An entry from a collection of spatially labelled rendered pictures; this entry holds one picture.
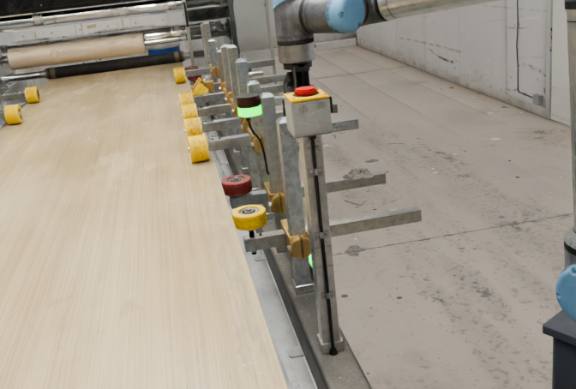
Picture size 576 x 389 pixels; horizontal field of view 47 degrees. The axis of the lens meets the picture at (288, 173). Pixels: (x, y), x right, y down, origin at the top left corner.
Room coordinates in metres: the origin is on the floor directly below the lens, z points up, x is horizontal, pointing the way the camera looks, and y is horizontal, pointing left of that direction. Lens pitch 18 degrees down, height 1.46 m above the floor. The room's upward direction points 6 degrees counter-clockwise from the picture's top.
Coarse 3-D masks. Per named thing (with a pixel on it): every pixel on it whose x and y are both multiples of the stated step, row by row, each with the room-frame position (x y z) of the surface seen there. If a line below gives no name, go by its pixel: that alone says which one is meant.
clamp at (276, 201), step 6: (264, 186) 1.75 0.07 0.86; (270, 192) 1.67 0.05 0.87; (282, 192) 1.66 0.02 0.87; (270, 198) 1.65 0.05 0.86; (276, 198) 1.64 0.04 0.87; (282, 198) 1.64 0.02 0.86; (270, 204) 1.64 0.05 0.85; (276, 204) 1.64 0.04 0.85; (282, 204) 1.64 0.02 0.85; (276, 210) 1.64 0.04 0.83; (282, 210) 1.64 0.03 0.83
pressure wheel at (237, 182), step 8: (232, 176) 1.74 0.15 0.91; (240, 176) 1.73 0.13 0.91; (248, 176) 1.72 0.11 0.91; (224, 184) 1.68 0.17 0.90; (232, 184) 1.67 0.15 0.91; (240, 184) 1.67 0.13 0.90; (248, 184) 1.68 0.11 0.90; (232, 192) 1.67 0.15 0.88; (240, 192) 1.67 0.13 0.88; (248, 192) 1.68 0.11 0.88
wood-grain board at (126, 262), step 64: (64, 128) 2.63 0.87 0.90; (128, 128) 2.51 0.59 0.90; (0, 192) 1.85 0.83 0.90; (64, 192) 1.78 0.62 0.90; (128, 192) 1.71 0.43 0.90; (192, 192) 1.66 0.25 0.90; (0, 256) 1.36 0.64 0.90; (64, 256) 1.32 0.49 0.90; (128, 256) 1.28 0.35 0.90; (192, 256) 1.25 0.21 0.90; (0, 320) 1.06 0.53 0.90; (64, 320) 1.04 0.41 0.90; (128, 320) 1.01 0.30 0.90; (192, 320) 0.99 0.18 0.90; (256, 320) 0.97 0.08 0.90; (0, 384) 0.86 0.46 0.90; (64, 384) 0.85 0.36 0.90; (128, 384) 0.83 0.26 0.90; (192, 384) 0.81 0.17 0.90; (256, 384) 0.79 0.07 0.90
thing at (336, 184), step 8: (376, 176) 1.75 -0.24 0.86; (384, 176) 1.76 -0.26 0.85; (328, 184) 1.73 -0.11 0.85; (336, 184) 1.73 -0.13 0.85; (344, 184) 1.74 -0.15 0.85; (352, 184) 1.74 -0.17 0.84; (360, 184) 1.74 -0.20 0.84; (368, 184) 1.75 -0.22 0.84; (376, 184) 1.75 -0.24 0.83; (256, 192) 1.71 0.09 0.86; (264, 192) 1.71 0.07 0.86; (328, 192) 1.73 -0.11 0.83; (232, 200) 1.69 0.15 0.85; (240, 200) 1.69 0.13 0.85; (248, 200) 1.69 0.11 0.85; (256, 200) 1.70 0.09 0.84; (264, 200) 1.70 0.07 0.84; (232, 208) 1.69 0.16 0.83
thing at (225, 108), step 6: (282, 96) 2.49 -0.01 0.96; (276, 102) 2.47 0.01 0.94; (282, 102) 2.47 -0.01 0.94; (198, 108) 2.44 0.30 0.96; (204, 108) 2.43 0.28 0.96; (210, 108) 2.43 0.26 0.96; (216, 108) 2.44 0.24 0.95; (222, 108) 2.44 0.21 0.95; (228, 108) 2.44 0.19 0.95; (198, 114) 2.43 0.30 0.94; (204, 114) 2.43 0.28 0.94; (210, 114) 2.43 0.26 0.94; (216, 114) 2.44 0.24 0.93
